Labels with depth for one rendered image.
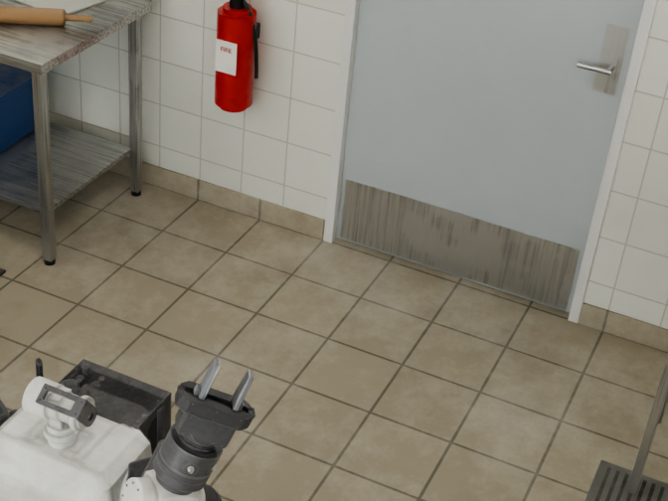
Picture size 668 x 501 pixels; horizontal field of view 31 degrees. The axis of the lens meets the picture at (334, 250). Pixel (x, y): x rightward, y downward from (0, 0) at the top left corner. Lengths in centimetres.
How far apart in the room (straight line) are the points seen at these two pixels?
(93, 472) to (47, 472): 9
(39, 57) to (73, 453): 243
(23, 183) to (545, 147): 204
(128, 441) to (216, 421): 40
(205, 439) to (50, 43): 284
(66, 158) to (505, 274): 185
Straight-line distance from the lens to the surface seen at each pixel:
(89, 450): 218
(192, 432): 182
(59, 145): 516
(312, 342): 443
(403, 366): 437
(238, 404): 181
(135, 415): 224
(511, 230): 468
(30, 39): 453
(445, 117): 456
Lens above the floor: 272
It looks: 33 degrees down
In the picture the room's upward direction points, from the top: 6 degrees clockwise
